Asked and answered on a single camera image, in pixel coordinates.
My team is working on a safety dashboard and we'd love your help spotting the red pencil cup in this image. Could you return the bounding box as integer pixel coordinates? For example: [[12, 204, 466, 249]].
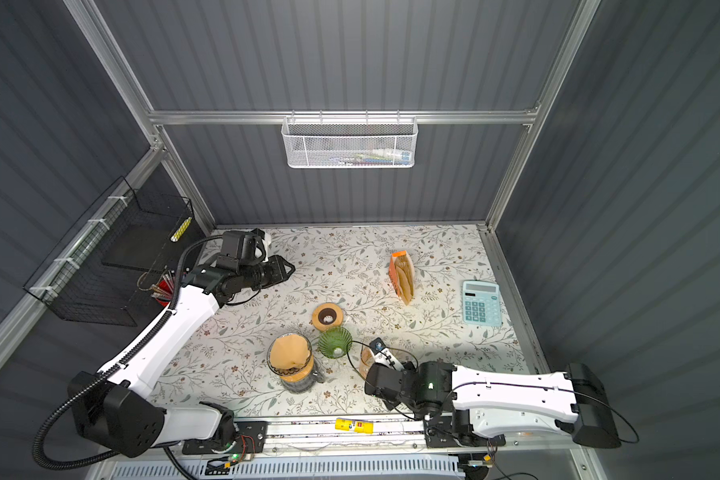
[[148, 270, 175, 307]]

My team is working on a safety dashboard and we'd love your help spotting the black corrugated cable conduit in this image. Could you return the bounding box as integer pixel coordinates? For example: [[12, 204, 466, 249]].
[[31, 235, 226, 470]]

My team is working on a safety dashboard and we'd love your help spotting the wooden dripper ring base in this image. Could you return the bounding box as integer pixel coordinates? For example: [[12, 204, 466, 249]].
[[279, 362, 315, 384]]

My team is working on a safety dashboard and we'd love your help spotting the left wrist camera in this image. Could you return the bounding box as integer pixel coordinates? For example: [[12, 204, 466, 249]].
[[250, 228, 272, 250]]

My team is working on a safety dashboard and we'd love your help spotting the black wire wall basket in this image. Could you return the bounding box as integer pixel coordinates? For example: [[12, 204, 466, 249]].
[[24, 180, 203, 327]]

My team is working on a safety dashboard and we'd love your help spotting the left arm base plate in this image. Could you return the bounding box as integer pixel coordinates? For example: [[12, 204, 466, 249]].
[[182, 421, 269, 457]]

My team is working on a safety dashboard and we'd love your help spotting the white mesh wall basket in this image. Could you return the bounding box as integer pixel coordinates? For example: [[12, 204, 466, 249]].
[[281, 117, 419, 169]]

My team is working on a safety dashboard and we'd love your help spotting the green glass dripper cone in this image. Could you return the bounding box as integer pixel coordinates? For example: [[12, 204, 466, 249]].
[[318, 326, 353, 359]]

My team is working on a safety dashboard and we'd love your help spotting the clear grey glass carafe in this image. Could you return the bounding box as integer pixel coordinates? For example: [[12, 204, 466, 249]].
[[280, 368, 325, 394]]

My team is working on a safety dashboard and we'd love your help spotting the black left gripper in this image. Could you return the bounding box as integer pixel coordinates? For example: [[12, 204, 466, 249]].
[[240, 254, 295, 291]]

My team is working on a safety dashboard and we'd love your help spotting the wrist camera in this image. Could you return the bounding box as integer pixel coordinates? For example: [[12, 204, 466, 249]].
[[369, 338, 405, 371], [250, 228, 272, 250]]

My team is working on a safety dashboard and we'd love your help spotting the amber glass carafe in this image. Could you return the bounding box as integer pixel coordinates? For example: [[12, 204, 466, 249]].
[[357, 346, 375, 379]]

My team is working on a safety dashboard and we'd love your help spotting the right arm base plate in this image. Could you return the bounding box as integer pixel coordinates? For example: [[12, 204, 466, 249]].
[[423, 416, 506, 449]]

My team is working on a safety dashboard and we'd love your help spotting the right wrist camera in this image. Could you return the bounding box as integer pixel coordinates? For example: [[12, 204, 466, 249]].
[[369, 338, 405, 371]]

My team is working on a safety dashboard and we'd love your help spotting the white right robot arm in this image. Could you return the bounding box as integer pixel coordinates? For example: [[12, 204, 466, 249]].
[[365, 361, 624, 449]]

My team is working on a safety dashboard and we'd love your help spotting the yellow marker in basket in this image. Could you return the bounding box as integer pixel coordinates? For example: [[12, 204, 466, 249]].
[[170, 216, 193, 243]]

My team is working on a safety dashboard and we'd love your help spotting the light blue calculator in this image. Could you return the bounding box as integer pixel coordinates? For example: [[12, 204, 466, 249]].
[[462, 280, 503, 327]]

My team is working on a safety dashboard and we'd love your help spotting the grey glass dripper cone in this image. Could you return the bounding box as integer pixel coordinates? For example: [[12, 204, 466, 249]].
[[267, 333, 314, 382]]

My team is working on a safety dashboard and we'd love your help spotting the white slotted cable duct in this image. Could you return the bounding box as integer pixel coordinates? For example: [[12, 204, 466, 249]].
[[110, 454, 466, 480]]

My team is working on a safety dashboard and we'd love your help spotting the orange coffee filter pack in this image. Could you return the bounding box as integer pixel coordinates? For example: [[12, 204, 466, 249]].
[[388, 251, 415, 305]]

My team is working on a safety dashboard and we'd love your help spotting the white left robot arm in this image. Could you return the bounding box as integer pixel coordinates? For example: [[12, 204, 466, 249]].
[[69, 229, 295, 457]]

